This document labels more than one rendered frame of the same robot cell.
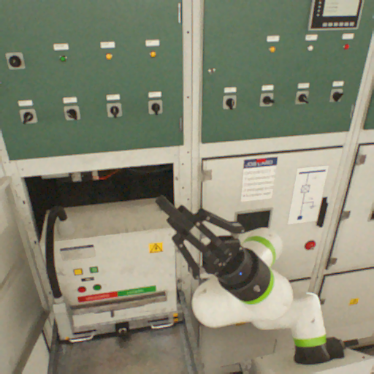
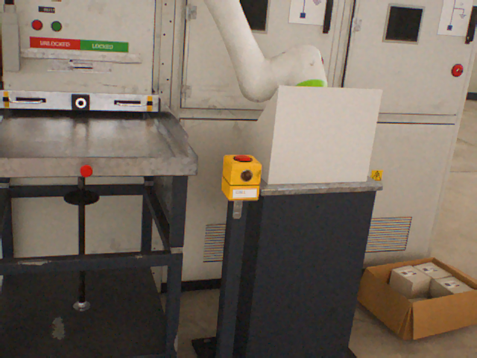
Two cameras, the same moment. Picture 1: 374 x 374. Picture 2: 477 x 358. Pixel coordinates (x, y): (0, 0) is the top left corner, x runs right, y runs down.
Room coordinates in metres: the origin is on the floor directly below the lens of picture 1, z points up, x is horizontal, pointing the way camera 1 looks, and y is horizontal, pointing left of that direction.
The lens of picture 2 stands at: (-0.88, -0.04, 1.31)
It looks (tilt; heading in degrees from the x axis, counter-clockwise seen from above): 19 degrees down; 353
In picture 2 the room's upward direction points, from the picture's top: 5 degrees clockwise
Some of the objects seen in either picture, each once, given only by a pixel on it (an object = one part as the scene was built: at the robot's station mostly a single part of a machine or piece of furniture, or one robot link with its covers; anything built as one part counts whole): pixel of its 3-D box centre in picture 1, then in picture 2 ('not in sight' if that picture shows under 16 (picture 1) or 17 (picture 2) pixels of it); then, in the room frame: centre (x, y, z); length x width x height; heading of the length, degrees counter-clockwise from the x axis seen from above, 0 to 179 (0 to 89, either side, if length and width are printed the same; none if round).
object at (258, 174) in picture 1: (258, 180); not in sight; (1.35, -0.30, 1.46); 0.15 x 0.01 x 0.21; 102
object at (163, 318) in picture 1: (121, 321); (80, 100); (1.08, 0.30, 0.89); 0.54 x 0.05 x 0.06; 102
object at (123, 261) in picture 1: (115, 283); (80, 24); (1.06, 0.29, 1.15); 0.48 x 0.01 x 0.48; 102
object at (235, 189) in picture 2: not in sight; (241, 177); (0.47, -0.21, 0.85); 0.08 x 0.08 x 0.10; 12
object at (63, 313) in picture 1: (63, 314); (11, 41); (0.95, 0.48, 1.09); 0.08 x 0.05 x 0.17; 12
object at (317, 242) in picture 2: not in sight; (288, 271); (0.87, -0.47, 0.36); 0.40 x 0.31 x 0.73; 104
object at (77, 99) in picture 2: (122, 328); (80, 101); (1.04, 0.29, 0.90); 0.06 x 0.03 x 0.05; 102
